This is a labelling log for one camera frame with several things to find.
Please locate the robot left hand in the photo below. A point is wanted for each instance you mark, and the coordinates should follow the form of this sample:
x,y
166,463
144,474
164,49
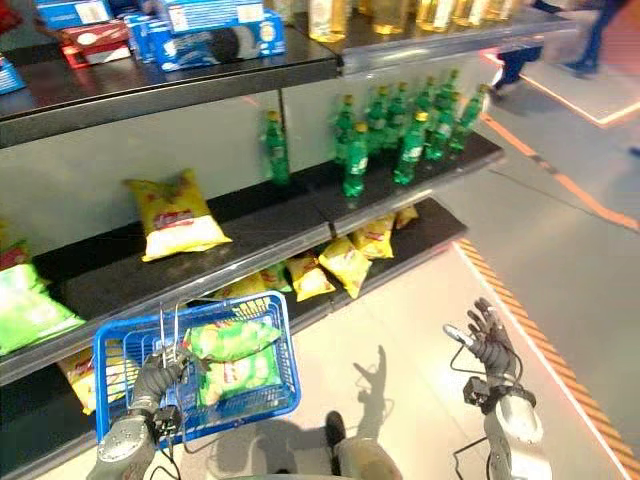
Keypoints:
x,y
152,377

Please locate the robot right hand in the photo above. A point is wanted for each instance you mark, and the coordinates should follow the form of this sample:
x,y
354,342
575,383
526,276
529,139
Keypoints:
x,y
492,345

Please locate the blue plastic shopping basket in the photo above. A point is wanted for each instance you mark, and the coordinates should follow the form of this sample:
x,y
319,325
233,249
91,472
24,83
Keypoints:
x,y
125,340

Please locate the robot left silver arm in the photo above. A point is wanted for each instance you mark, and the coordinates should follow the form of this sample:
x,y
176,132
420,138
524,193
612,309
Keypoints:
x,y
122,445

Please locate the robot right silver arm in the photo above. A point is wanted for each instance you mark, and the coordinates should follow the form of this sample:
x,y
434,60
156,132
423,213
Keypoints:
x,y
517,430

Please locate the yellow chips bag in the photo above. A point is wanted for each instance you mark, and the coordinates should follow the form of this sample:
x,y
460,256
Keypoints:
x,y
245,287
374,237
175,215
307,277
347,262
82,377
406,216

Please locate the green chips bag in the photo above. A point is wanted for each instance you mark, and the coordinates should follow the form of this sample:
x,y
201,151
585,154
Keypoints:
x,y
240,375
232,337
277,276
27,310

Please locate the black shelf board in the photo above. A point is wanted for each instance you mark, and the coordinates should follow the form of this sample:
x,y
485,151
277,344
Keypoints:
x,y
260,225
450,167
425,235
150,87

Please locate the robot silver leg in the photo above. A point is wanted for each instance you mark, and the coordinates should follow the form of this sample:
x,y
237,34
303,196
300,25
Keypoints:
x,y
367,460

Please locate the robot dark foot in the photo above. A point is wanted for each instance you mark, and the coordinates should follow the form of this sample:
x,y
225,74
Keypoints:
x,y
335,430

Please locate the red and yellow snack bag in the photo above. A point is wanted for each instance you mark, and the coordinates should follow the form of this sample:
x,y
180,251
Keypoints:
x,y
11,250

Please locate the green soda bottle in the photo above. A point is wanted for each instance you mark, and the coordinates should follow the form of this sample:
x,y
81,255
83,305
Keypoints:
x,y
441,132
356,162
343,130
411,150
446,90
377,117
277,150
398,115
426,97
467,117

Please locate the person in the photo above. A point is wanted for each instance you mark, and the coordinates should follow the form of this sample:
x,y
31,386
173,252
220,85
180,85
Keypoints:
x,y
515,65
595,40

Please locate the grey shelf board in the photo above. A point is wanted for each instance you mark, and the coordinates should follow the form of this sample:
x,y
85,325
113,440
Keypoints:
x,y
450,42

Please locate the blue cookie box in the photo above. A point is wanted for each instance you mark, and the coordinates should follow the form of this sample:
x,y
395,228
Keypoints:
x,y
142,40
215,14
10,77
75,12

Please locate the yellow liquid bottle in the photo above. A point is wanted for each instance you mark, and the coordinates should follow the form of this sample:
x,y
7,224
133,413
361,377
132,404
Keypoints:
x,y
435,14
327,20
390,15
500,7
469,11

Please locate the blue cookie package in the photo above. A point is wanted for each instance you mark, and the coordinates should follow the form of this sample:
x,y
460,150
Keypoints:
x,y
220,47

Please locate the red cookie box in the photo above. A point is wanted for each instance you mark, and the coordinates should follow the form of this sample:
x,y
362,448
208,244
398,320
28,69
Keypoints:
x,y
97,42

